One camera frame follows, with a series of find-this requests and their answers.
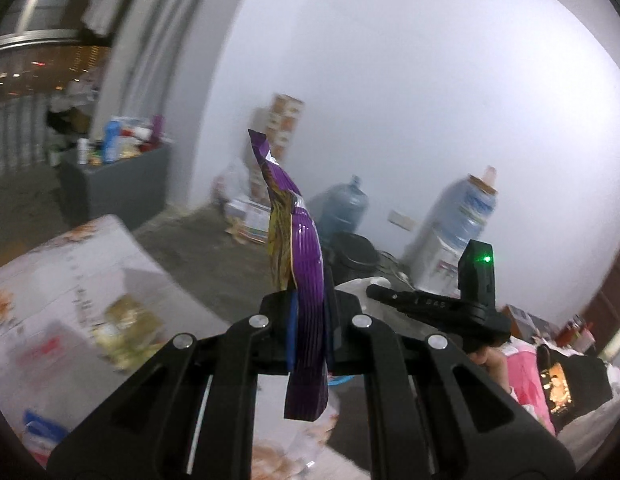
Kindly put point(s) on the grey cabinet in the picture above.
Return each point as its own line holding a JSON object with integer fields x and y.
{"x": 115, "y": 185}

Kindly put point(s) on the small white bottle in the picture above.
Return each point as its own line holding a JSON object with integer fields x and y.
{"x": 83, "y": 151}

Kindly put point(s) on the blue water jug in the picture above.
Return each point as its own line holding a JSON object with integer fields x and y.
{"x": 342, "y": 210}

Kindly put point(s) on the tall patterned box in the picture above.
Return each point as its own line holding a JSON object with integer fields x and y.
{"x": 285, "y": 120}

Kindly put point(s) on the white plastic bag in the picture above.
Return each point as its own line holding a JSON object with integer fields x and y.
{"x": 232, "y": 185}

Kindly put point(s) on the black rice cooker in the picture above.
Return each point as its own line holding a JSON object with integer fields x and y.
{"x": 357, "y": 257}

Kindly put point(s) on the white water dispenser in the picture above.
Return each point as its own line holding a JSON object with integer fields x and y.
{"x": 437, "y": 265}

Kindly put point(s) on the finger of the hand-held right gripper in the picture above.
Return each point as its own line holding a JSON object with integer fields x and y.
{"x": 419, "y": 307}

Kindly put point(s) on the dispenser water bottle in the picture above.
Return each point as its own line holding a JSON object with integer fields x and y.
{"x": 464, "y": 205}

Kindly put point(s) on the wall socket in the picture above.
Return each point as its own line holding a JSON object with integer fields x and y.
{"x": 401, "y": 221}

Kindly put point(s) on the table with floral cloth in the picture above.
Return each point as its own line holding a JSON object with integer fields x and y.
{"x": 65, "y": 285}

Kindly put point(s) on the person's right hand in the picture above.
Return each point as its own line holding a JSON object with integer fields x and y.
{"x": 494, "y": 362}

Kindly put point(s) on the pile of paper packaging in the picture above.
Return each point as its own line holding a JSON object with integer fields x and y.
{"x": 247, "y": 222}

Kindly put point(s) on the blue detergent bottle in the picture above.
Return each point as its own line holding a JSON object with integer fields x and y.
{"x": 112, "y": 140}

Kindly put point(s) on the pink cloth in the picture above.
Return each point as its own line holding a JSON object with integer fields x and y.
{"x": 532, "y": 390}

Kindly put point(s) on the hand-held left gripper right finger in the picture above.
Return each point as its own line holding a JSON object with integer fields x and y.
{"x": 340, "y": 340}

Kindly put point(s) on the metal balcony railing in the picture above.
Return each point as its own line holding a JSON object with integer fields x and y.
{"x": 15, "y": 135}

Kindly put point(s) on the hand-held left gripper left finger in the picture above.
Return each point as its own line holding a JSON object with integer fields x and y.
{"x": 291, "y": 330}

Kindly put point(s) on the golden packet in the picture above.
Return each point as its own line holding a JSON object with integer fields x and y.
{"x": 127, "y": 330}

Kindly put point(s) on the grey curtain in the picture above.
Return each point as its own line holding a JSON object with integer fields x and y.
{"x": 165, "y": 35}

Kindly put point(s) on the purple snack bag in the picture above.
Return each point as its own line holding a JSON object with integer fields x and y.
{"x": 307, "y": 270}

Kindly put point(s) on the purple bottle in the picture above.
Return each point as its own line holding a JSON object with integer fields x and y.
{"x": 157, "y": 129}

